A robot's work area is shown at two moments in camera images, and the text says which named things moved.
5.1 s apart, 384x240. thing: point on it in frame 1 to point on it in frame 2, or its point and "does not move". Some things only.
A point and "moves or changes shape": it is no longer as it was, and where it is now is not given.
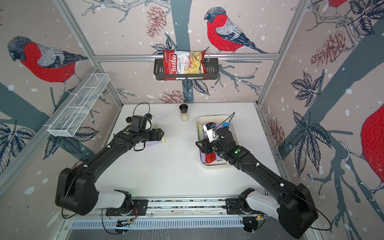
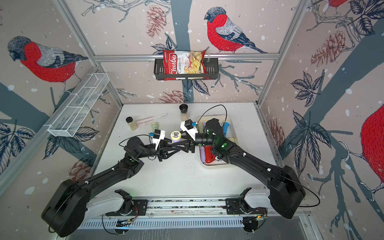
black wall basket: (212, 68) does not move
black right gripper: (204, 147) to (186, 137)
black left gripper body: (151, 135) to (159, 152)
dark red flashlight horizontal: (210, 157) does not move
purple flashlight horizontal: (149, 143) moves or changes shape
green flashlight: (200, 132) does not move
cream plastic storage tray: (223, 118) does not move
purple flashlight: (203, 157) does not move
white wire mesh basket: (69, 120) does not move
